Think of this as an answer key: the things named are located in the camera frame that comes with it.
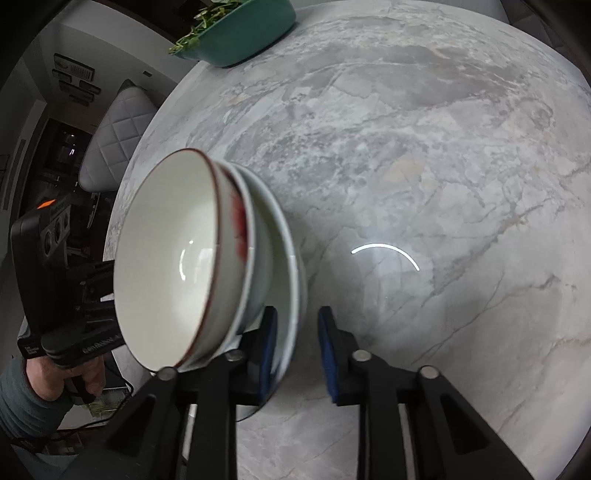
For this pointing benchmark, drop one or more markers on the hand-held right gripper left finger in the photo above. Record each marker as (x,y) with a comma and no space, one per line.
(268,360)

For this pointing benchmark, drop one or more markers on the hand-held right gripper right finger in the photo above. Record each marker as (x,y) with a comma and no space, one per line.
(328,355)

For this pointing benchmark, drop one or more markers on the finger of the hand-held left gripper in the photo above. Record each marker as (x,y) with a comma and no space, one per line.
(99,314)
(101,277)

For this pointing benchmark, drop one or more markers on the cream patterned bowl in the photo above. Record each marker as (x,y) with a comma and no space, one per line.
(171,258)

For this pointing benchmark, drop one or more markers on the large white bowl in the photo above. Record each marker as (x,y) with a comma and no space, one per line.
(288,277)

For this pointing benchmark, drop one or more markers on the small white bowl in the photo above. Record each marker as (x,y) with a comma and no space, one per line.
(264,240)

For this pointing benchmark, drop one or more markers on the person's left forearm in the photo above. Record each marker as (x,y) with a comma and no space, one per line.
(18,406)

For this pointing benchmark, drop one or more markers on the person's left hand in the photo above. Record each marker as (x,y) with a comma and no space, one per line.
(46,374)

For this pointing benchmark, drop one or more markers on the light grey quilted chair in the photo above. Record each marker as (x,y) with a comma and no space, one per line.
(120,134)

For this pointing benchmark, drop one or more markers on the green leafy vegetables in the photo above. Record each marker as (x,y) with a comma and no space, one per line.
(189,39)

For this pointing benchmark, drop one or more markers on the green plastic basin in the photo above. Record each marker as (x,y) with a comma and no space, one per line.
(249,32)

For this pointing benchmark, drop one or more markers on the large wall picture frame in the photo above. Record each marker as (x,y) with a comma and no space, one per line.
(76,68)

